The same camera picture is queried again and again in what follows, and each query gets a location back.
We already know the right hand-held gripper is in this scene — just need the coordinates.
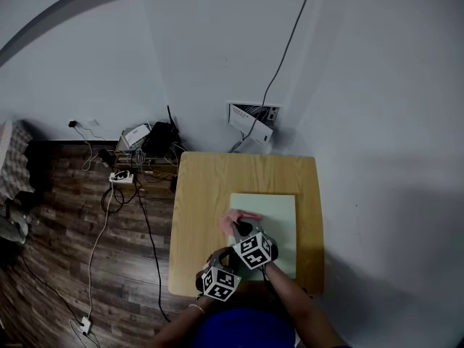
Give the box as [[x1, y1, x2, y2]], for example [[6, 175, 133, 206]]
[[228, 218, 280, 271]]

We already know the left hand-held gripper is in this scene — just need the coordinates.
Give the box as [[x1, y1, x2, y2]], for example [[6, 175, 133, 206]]
[[195, 246, 242, 302]]

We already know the pink cloth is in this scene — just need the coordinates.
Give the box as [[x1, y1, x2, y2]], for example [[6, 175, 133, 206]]
[[219, 209, 264, 236]]

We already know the light green board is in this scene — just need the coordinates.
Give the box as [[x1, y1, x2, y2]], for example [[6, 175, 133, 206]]
[[229, 193, 298, 282]]

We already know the person's left forearm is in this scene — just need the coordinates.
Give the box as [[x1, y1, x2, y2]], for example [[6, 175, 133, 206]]
[[151, 294, 215, 348]]

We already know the person's right forearm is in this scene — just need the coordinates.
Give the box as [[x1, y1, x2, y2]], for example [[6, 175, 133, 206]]
[[262, 259, 353, 348]]

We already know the checkered cloth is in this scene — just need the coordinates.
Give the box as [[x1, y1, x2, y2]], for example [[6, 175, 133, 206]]
[[0, 120, 36, 202]]

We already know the person's blue shirt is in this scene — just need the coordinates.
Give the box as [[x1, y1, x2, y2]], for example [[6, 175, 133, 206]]
[[187, 307, 297, 348]]

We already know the black router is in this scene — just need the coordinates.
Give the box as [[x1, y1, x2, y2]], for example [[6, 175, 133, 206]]
[[141, 104, 181, 157]]

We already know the white power strip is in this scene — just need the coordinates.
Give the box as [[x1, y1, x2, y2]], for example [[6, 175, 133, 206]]
[[109, 170, 135, 185]]

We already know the wooden crate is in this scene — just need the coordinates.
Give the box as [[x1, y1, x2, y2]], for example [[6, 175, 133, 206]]
[[115, 142, 181, 185]]

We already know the white router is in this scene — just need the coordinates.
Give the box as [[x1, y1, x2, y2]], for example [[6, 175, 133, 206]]
[[120, 123, 152, 149]]

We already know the long black cable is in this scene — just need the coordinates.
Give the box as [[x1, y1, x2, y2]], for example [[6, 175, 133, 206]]
[[133, 178, 172, 323]]

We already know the white wall box cover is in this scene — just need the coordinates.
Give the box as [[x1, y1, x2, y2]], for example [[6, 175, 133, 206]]
[[229, 104, 274, 146]]

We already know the long white cable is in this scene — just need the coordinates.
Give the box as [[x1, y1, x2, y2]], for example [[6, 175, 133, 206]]
[[70, 181, 115, 347]]

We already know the looped black cable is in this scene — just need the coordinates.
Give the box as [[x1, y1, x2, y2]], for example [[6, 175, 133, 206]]
[[101, 181, 141, 215]]

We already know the thin beige cable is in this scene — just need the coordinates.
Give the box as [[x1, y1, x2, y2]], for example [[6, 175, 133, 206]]
[[75, 125, 107, 172]]

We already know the thin black cable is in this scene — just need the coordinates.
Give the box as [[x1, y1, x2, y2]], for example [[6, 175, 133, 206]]
[[20, 254, 87, 328]]

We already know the grey wall cable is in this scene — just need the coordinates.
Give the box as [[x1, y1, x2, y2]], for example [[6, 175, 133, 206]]
[[229, 0, 318, 154]]

